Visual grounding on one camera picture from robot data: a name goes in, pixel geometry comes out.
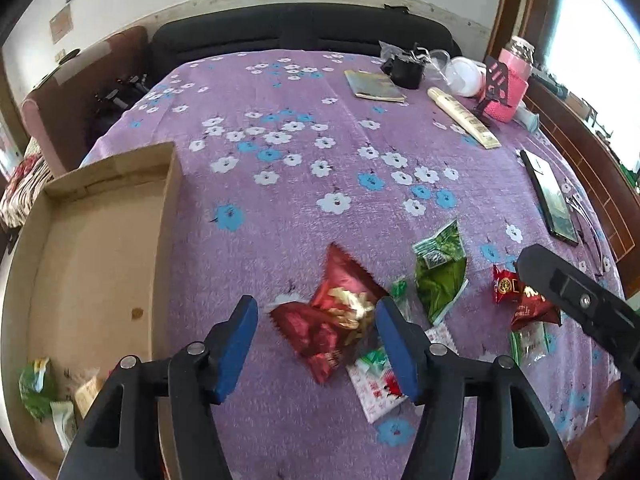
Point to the clear plastic cup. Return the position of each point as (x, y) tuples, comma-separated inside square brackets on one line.
[(440, 60)]

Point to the pile of mixed snack packets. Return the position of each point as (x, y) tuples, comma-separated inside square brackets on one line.
[(35, 390)]

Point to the green white candy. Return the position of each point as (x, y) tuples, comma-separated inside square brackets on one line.
[(375, 360)]

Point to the pink sleeved bottle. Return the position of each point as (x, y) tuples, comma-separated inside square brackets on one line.
[(517, 75)]

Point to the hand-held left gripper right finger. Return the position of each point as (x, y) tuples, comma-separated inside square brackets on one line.
[(397, 355)]

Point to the small black remote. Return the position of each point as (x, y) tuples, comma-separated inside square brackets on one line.
[(67, 55)]

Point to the small green candy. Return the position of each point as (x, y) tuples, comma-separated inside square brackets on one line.
[(398, 292)]

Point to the black smartphone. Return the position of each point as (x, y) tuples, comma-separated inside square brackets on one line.
[(550, 195)]

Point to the wooden bed frame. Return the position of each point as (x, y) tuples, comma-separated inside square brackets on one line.
[(590, 170)]

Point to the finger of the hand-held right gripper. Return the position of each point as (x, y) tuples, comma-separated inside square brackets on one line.
[(565, 285)]

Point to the cardboard box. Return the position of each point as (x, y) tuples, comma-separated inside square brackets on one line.
[(100, 260)]

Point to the cream squeeze tube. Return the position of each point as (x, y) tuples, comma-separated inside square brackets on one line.
[(460, 112)]

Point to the dark red snack packet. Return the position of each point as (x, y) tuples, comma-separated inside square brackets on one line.
[(532, 310)]

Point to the clear green snack packet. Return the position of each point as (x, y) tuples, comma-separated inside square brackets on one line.
[(527, 345)]

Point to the white round container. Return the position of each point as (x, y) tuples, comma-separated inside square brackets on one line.
[(462, 77)]

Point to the black dumbbells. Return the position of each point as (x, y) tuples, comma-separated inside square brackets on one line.
[(117, 95)]

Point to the black phone stand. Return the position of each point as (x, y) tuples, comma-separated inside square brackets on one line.
[(497, 80)]

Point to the brown upholstered chair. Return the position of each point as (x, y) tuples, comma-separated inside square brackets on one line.
[(65, 105)]

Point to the eyeglasses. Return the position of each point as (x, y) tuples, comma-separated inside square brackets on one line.
[(575, 203)]

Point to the black pouch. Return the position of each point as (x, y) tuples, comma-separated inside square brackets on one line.
[(405, 72)]

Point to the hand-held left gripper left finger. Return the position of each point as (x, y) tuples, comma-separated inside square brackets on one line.
[(235, 355)]

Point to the bright window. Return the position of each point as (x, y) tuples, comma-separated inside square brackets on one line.
[(600, 60)]

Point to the paper wall notice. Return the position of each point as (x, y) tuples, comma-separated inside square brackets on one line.
[(61, 22)]

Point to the white red snack packet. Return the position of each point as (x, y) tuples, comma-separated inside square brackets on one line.
[(375, 395)]

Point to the large red snack packet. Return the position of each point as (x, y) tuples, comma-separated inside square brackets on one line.
[(310, 325)]

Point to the olive booklet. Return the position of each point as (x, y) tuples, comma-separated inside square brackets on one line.
[(372, 85)]

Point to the black padded headboard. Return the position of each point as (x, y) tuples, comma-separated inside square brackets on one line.
[(250, 30)]

